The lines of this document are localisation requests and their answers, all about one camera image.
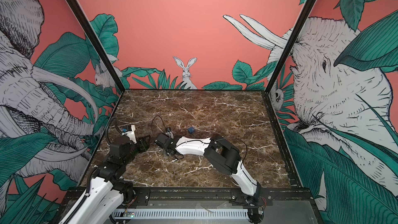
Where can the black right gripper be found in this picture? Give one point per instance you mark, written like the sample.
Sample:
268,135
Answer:
167,152

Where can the black right corner frame post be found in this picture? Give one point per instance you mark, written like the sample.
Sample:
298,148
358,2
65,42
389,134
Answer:
304,14

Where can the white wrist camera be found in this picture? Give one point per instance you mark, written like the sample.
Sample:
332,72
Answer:
129,131
169,132

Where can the black left corner frame post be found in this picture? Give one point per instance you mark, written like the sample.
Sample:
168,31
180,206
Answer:
94,40

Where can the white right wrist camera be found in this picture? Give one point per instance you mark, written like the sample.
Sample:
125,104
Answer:
169,132

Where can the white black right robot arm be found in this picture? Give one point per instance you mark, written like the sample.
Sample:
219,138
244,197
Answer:
221,154

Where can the white slotted cable duct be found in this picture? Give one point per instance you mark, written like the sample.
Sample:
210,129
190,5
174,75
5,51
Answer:
170,213

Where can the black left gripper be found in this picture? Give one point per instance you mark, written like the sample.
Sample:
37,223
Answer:
143,144

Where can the black corner frame post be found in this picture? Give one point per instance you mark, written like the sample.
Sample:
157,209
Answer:
304,14
94,40

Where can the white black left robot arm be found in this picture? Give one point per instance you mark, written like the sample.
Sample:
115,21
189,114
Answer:
106,190

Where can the blue padlock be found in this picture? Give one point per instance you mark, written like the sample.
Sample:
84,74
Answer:
191,129

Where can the black front mounting rail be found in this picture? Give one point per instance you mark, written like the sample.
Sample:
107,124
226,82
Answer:
266,196

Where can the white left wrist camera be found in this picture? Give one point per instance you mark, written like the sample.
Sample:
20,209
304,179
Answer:
129,131

